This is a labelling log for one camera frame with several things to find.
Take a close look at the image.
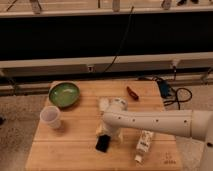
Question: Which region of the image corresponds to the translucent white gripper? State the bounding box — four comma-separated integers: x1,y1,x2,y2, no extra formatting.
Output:
96,123,123,143

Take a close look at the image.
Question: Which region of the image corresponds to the black rectangular eraser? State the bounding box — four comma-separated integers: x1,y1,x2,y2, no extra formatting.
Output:
95,135,111,153

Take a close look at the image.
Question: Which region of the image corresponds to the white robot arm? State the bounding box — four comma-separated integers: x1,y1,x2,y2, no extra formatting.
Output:
97,98,213,171

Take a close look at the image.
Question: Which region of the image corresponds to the green ceramic bowl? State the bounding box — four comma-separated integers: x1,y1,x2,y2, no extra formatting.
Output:
49,82,80,108

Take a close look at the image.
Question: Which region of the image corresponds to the white ceramic cup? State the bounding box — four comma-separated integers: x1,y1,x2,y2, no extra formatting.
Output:
40,106,61,129

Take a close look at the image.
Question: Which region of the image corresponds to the white plastic bottle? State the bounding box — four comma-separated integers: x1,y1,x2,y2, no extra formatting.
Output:
135,130,154,163

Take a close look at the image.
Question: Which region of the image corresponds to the wooden cutting board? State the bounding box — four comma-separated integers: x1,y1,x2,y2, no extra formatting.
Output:
26,80,182,171

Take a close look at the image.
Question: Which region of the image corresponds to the blue power adapter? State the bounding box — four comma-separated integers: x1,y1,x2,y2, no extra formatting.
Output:
157,80,171,98

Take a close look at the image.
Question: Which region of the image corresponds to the black hanging cable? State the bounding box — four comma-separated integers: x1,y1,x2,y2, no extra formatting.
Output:
101,5,135,75

